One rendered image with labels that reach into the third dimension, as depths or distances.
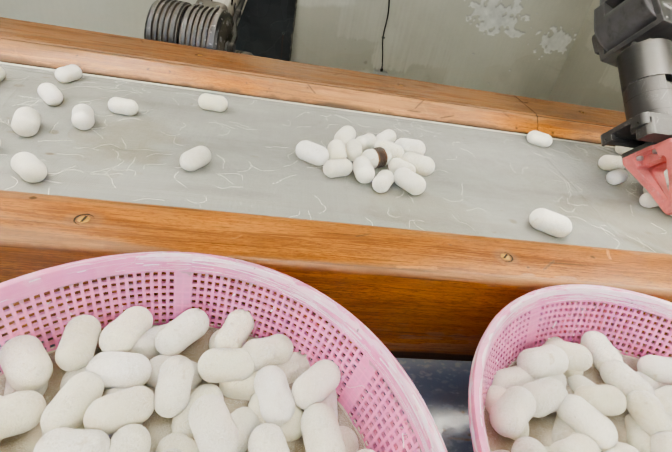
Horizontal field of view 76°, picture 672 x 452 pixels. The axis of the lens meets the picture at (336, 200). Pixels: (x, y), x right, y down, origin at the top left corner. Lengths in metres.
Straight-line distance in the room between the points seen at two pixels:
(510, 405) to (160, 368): 0.20
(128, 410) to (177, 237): 0.11
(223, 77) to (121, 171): 0.25
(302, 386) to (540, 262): 0.21
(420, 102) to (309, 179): 0.28
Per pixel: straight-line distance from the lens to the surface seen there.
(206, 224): 0.31
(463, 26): 2.70
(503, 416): 0.28
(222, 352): 0.26
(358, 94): 0.63
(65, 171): 0.43
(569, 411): 0.31
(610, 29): 0.68
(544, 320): 0.35
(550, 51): 2.99
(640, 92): 0.62
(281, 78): 0.62
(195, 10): 0.84
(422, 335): 0.35
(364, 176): 0.43
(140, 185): 0.40
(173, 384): 0.25
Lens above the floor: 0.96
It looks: 32 degrees down
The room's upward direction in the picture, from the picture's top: 12 degrees clockwise
